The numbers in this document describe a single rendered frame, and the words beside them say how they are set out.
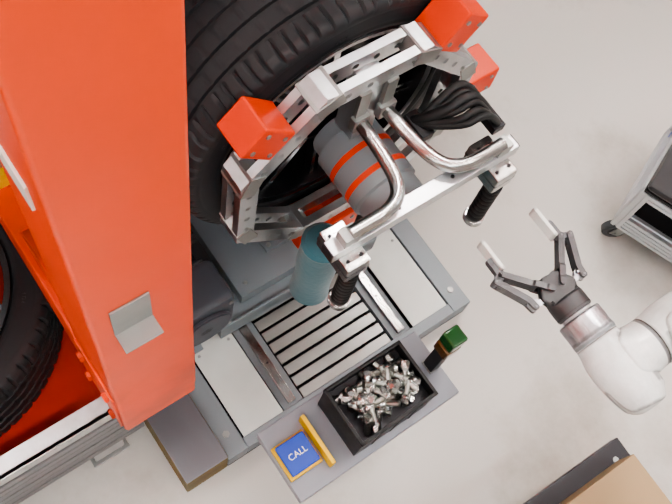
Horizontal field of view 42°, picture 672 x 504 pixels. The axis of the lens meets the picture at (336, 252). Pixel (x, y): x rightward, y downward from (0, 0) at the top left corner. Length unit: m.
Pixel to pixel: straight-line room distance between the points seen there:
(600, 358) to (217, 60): 0.85
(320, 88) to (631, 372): 0.74
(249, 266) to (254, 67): 0.90
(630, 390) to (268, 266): 1.01
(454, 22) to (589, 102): 1.54
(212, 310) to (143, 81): 1.28
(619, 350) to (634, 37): 1.81
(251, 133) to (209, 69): 0.15
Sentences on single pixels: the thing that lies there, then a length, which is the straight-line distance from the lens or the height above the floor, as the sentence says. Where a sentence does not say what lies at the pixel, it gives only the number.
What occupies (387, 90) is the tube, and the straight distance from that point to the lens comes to 1.52.
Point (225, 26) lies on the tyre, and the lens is 1.48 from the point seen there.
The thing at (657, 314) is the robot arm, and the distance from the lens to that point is 1.70.
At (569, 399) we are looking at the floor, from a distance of 2.57.
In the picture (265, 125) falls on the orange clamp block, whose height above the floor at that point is 1.13.
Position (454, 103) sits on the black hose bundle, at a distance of 1.57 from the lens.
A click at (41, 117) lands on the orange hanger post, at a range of 0.75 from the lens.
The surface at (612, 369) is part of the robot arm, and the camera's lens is 1.65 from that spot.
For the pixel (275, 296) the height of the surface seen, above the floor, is 0.17.
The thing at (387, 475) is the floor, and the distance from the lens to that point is 2.37.
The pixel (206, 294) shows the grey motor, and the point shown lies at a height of 0.41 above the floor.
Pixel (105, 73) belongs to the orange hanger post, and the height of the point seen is 1.69.
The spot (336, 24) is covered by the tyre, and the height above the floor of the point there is 1.17.
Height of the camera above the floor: 2.29
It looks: 65 degrees down
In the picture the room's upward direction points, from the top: 19 degrees clockwise
